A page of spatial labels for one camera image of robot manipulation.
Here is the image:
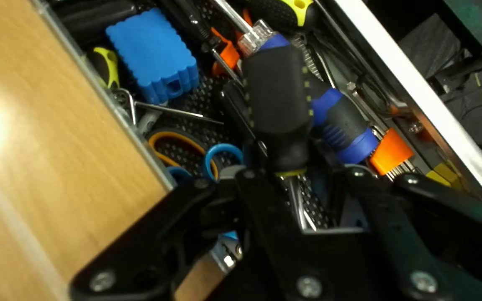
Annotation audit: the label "orange plastic clip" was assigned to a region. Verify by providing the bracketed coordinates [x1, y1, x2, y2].
[211, 26, 245, 78]

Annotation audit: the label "blue plastic bit box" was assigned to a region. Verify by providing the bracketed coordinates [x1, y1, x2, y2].
[104, 6, 201, 105]

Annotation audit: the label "grey tool cabinet wooden top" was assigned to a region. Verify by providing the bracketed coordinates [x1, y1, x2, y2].
[0, 0, 178, 301]

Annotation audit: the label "thin metal hex key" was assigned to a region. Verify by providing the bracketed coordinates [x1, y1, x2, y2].
[119, 86, 226, 127]

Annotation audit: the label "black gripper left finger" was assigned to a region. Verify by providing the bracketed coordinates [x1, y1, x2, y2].
[71, 165, 323, 301]

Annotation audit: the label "stubby black screwdriver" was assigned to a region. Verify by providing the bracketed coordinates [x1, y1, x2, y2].
[240, 43, 318, 230]

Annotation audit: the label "blue handled scissors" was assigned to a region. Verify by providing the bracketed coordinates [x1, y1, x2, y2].
[164, 142, 246, 264]

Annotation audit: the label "yellow black handled screwdriver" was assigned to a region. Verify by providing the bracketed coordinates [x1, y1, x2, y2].
[252, 0, 317, 30]

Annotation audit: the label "yellow black handled tool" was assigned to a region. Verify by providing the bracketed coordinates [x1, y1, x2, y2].
[89, 46, 123, 90]

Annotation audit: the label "orange handled tool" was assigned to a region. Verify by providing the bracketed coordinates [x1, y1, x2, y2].
[369, 128, 417, 180]

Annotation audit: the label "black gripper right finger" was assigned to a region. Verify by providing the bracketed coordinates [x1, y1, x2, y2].
[345, 165, 482, 301]

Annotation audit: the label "black floor equipment rig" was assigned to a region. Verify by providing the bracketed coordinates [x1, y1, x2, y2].
[364, 0, 482, 163]

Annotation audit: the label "blue black handled screwdriver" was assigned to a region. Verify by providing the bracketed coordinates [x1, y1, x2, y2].
[235, 18, 382, 165]

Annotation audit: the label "grey metal tool drawer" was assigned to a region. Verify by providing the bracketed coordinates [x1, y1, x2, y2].
[31, 0, 482, 301]

